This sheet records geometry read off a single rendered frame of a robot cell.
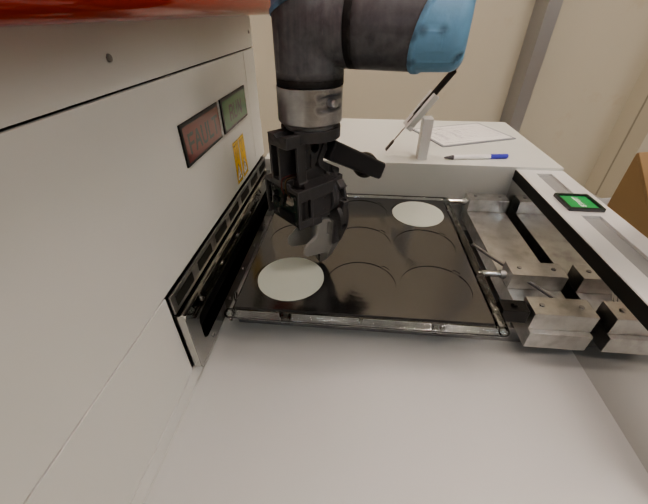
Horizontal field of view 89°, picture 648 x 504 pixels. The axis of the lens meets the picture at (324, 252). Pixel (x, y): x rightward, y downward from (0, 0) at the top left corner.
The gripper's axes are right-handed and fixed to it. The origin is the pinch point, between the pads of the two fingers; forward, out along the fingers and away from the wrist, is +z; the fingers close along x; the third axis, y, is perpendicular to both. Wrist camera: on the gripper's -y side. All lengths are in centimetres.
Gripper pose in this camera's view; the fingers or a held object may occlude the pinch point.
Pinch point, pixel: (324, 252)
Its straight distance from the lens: 52.7
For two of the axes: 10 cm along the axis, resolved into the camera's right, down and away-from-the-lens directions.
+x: 6.7, 4.4, -6.0
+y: -7.5, 3.9, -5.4
